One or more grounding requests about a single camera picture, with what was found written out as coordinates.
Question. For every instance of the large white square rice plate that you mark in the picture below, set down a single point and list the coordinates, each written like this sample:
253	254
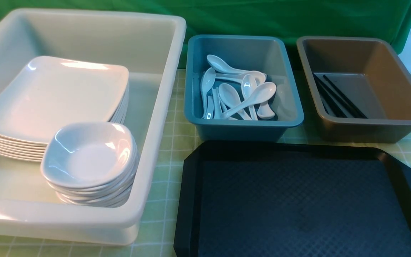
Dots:
50	93

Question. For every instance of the white spoons pile in bin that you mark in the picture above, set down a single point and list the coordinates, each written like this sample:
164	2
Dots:
223	87

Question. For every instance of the teal plastic bin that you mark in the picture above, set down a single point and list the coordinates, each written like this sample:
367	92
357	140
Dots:
259	122

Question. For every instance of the black serving tray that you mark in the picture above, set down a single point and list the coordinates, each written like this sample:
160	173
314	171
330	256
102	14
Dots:
263	199

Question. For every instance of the stack of white small bowls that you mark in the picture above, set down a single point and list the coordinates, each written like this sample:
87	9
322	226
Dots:
91	164

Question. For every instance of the black chopsticks bundle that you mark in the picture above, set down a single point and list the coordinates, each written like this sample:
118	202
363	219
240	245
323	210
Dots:
334	97

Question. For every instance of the green backdrop cloth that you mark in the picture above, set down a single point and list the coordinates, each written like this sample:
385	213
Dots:
388	20

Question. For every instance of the brown plastic bin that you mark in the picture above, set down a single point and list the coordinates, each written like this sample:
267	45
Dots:
370	73

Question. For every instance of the stack of white square plates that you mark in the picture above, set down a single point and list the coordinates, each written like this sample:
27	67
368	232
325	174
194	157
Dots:
21	150

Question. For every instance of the large white plastic tub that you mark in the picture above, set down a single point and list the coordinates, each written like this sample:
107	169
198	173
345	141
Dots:
149	46

